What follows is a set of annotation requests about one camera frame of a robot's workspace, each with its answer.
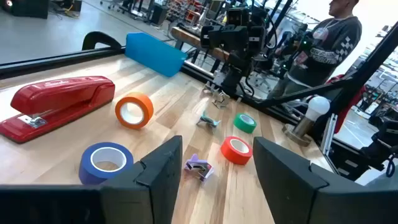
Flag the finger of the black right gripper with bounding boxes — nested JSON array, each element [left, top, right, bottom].
[[200, 25, 216, 49], [248, 26, 267, 50]]

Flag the background wooden workbench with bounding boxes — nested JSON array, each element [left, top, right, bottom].
[[170, 26, 230, 62]]

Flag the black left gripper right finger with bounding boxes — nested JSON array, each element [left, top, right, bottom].
[[253, 136, 398, 224]]

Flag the blue tape roll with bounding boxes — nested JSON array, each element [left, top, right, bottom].
[[78, 142, 134, 185]]

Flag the dark grey staple remover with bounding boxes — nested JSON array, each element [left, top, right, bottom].
[[201, 81, 231, 110]]

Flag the red tape roll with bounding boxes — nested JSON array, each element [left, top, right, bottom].
[[220, 136, 253, 166]]

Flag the light blue staple remover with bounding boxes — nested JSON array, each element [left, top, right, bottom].
[[196, 111, 222, 129]]

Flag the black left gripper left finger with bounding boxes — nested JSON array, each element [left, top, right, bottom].
[[0, 135, 183, 224]]

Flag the green tape roll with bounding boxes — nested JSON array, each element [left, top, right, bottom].
[[233, 113, 257, 134]]

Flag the orange tape roll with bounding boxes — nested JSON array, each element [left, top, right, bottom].
[[114, 91, 154, 130]]

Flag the brass lamp with white bulb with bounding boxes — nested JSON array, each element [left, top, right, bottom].
[[282, 96, 331, 147]]

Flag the red stapler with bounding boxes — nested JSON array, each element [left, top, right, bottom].
[[0, 76, 116, 144]]

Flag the black speaker box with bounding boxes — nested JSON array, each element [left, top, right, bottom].
[[11, 0, 50, 19]]

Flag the blue plastic bin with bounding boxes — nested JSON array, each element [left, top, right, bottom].
[[124, 32, 188, 78]]

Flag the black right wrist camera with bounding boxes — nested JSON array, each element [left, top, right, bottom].
[[226, 7, 250, 27]]

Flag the standing person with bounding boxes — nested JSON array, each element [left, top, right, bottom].
[[267, 0, 363, 100]]

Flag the red chair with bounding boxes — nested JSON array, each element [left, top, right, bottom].
[[325, 73, 368, 134]]

